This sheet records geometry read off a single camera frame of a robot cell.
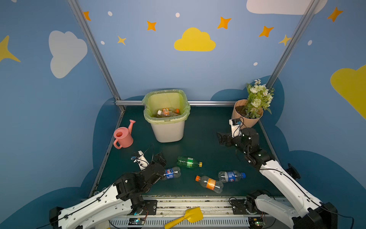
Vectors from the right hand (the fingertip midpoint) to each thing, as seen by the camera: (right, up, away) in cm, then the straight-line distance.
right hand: (226, 129), depth 79 cm
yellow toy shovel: (-18, -44, -7) cm, 48 cm away
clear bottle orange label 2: (-9, -30, 0) cm, 32 cm away
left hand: (-35, -16, -5) cm, 39 cm away
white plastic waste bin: (-34, -2, +13) cm, 36 cm away
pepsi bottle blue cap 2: (+3, -27, +1) cm, 27 cm away
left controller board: (-48, -46, -7) cm, 67 cm away
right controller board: (+14, -47, -7) cm, 50 cm away
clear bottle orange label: (-36, +11, +17) cm, 41 cm away
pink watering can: (-63, -5, +12) cm, 64 cm away
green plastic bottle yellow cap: (-21, -21, +7) cm, 30 cm away
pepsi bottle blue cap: (-31, -25, +2) cm, 40 cm away
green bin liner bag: (-43, +18, +14) cm, 48 cm away
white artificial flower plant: (+23, +20, +7) cm, 31 cm away
